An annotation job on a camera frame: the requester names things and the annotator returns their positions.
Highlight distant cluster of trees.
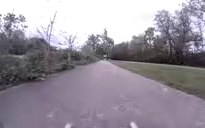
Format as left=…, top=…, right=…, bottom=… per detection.
left=83, top=27, right=115, bottom=61

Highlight grey asphalt path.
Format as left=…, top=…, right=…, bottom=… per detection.
left=0, top=59, right=205, bottom=128

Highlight bare thin tree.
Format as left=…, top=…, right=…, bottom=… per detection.
left=43, top=11, right=58, bottom=73
left=63, top=32, right=78, bottom=65

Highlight row of trees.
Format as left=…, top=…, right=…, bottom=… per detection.
left=109, top=0, right=205, bottom=69

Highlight mown grass strip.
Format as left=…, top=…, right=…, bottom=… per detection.
left=108, top=59, right=205, bottom=104

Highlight wild bushes beside path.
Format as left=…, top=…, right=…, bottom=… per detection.
left=0, top=36, right=101, bottom=94

